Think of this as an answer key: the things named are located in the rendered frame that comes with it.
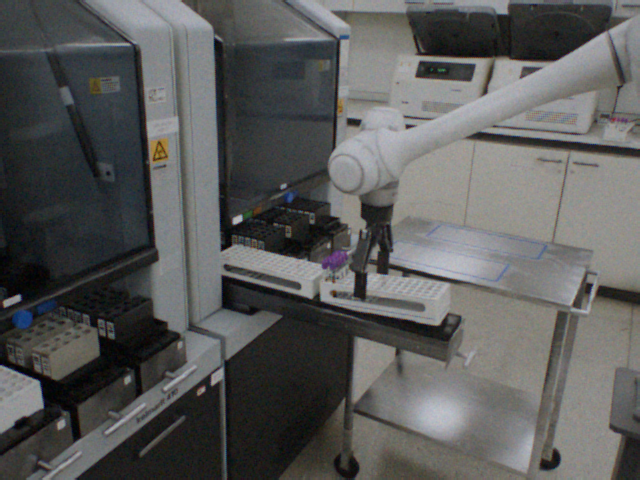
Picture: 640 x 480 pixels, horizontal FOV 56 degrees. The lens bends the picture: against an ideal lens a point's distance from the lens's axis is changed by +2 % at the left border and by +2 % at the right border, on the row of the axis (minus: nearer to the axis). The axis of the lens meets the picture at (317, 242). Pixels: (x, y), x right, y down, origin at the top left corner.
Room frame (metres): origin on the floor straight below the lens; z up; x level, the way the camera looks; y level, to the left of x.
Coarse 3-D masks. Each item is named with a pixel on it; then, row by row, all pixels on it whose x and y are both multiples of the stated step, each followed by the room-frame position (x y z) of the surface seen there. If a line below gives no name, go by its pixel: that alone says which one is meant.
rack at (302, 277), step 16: (224, 256) 1.46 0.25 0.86; (240, 256) 1.46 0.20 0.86; (256, 256) 1.47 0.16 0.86; (272, 256) 1.47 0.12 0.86; (224, 272) 1.44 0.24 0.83; (240, 272) 1.44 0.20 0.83; (256, 272) 1.44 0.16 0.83; (272, 272) 1.37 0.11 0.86; (288, 272) 1.37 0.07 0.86; (304, 272) 1.37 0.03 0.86; (320, 272) 1.37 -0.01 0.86; (288, 288) 1.35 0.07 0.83; (304, 288) 1.33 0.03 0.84
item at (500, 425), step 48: (432, 240) 1.76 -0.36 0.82; (480, 240) 1.77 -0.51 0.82; (528, 240) 1.78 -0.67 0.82; (480, 288) 1.43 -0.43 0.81; (528, 288) 1.42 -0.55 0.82; (576, 288) 1.43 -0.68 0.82; (384, 384) 1.76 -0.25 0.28; (432, 384) 1.77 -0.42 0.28; (480, 384) 1.78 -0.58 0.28; (432, 432) 1.52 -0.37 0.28; (480, 432) 1.53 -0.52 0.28; (528, 432) 1.54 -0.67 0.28
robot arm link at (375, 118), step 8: (368, 112) 1.29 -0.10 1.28; (376, 112) 1.27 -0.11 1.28; (384, 112) 1.27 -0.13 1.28; (392, 112) 1.27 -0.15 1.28; (400, 112) 1.29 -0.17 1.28; (368, 120) 1.27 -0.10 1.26; (376, 120) 1.26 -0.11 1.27; (384, 120) 1.26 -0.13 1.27; (392, 120) 1.26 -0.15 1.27; (400, 120) 1.27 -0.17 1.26; (360, 128) 1.29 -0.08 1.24; (368, 128) 1.26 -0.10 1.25; (376, 128) 1.25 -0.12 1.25; (392, 128) 1.25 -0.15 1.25; (400, 128) 1.26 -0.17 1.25
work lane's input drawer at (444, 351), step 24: (240, 288) 1.40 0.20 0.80; (264, 288) 1.37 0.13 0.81; (288, 312) 1.33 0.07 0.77; (312, 312) 1.30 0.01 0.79; (336, 312) 1.27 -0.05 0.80; (360, 312) 1.25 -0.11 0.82; (360, 336) 1.24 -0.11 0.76; (384, 336) 1.21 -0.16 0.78; (408, 336) 1.19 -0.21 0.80; (432, 336) 1.17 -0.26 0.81; (456, 336) 1.20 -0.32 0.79
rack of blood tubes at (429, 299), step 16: (352, 272) 1.37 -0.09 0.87; (320, 288) 1.31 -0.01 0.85; (336, 288) 1.29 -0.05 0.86; (352, 288) 1.27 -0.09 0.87; (368, 288) 1.27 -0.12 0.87; (384, 288) 1.26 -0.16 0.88; (400, 288) 1.25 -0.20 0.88; (416, 288) 1.25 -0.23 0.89; (432, 288) 1.24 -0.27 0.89; (448, 288) 1.25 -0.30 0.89; (336, 304) 1.29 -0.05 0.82; (352, 304) 1.27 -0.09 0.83; (368, 304) 1.25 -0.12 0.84; (384, 304) 1.29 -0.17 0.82; (400, 304) 1.28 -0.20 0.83; (416, 304) 1.28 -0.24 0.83; (432, 304) 1.18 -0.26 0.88; (448, 304) 1.25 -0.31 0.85; (416, 320) 1.20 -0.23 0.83; (432, 320) 1.18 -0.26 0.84
